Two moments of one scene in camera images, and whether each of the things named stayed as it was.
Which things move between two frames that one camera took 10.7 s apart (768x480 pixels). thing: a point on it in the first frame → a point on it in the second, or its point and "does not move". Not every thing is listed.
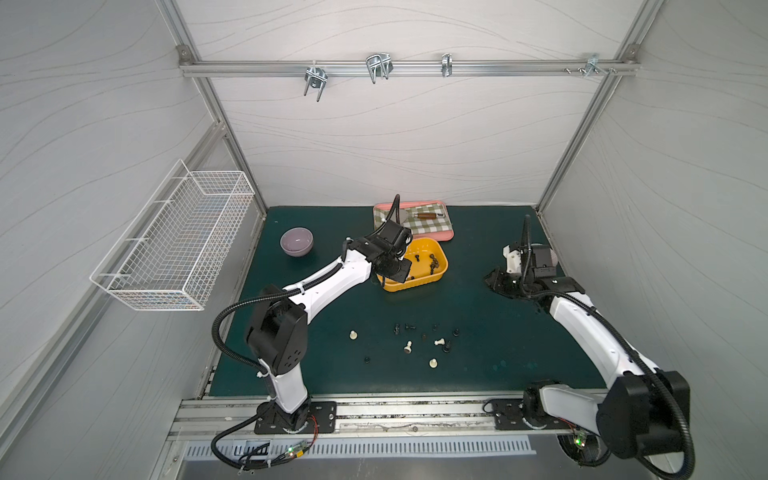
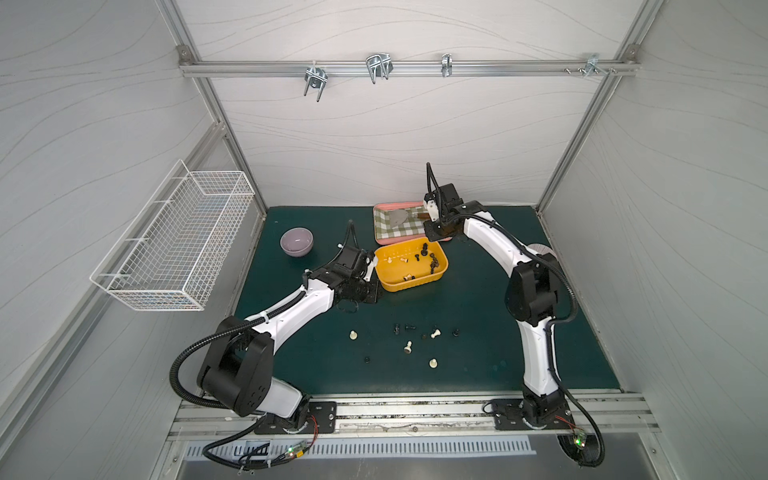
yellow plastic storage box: (429, 262) does not move
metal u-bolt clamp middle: (379, 65) does not move
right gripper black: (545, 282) → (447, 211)
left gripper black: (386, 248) → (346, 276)
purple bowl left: (297, 241) does not move
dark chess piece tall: (434, 264) does not move
